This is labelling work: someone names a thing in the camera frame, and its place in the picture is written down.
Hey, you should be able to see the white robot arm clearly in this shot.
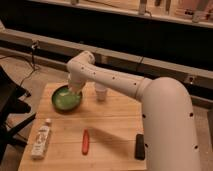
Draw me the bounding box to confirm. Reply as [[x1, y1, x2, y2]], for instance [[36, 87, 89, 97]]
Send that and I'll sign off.
[[67, 51, 201, 171]]

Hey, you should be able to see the green ceramic bowl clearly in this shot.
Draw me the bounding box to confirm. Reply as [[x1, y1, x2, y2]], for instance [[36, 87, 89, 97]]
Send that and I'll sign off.
[[51, 85, 82, 112]]

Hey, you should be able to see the white plastic cup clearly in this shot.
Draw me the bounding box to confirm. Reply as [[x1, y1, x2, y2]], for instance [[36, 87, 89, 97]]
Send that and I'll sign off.
[[95, 83, 107, 101]]

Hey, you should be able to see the wooden board table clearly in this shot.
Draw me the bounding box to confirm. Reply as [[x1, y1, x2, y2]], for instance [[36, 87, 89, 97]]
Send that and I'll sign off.
[[18, 83, 146, 171]]

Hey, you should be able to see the red marker pen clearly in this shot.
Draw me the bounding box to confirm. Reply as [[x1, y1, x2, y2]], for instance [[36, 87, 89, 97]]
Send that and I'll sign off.
[[82, 129, 90, 155]]

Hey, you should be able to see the black chair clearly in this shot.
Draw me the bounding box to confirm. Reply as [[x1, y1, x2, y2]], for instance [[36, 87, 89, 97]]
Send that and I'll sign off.
[[0, 65, 35, 163]]

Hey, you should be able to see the white tube bottle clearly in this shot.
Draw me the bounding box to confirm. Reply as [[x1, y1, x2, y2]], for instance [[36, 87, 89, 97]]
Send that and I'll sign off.
[[31, 118, 51, 159]]

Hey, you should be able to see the black rectangular block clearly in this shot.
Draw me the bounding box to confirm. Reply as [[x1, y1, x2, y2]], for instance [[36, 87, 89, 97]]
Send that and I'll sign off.
[[135, 134, 145, 160]]

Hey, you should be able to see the black floor cable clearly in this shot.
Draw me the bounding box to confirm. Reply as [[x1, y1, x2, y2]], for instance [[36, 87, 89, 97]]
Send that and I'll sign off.
[[0, 41, 42, 88]]

